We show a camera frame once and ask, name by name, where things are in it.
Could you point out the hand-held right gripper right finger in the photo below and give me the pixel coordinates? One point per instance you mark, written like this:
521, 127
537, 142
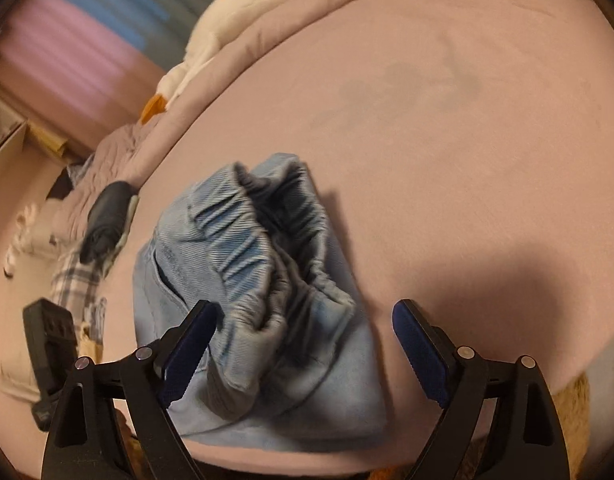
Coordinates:
419, 355

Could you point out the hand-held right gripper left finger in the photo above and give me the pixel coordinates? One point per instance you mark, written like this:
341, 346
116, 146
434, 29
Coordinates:
182, 360

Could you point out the light blue denim pants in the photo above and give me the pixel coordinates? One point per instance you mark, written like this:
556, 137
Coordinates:
337, 400

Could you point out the grey plaid cloth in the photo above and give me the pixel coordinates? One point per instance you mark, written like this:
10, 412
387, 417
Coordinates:
74, 275

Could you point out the white crumpled cloth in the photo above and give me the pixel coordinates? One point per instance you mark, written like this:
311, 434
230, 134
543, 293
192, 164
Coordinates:
27, 240

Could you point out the dark grey folded cloth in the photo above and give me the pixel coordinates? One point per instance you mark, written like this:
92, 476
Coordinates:
107, 215

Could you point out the brown rug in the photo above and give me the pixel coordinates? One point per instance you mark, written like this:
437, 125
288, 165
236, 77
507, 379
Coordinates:
572, 410

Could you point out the pink bed sheet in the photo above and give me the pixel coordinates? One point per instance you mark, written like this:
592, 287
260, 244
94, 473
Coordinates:
437, 160

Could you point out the cardboard box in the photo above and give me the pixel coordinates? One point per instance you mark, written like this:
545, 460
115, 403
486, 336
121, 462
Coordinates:
4, 130

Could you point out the pink quilted comforter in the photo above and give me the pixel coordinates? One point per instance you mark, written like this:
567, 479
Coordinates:
227, 75

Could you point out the pink and blue curtain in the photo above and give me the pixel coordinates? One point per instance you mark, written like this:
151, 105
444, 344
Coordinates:
72, 45

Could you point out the white goose plush toy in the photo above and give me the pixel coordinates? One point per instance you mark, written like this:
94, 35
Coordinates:
232, 15

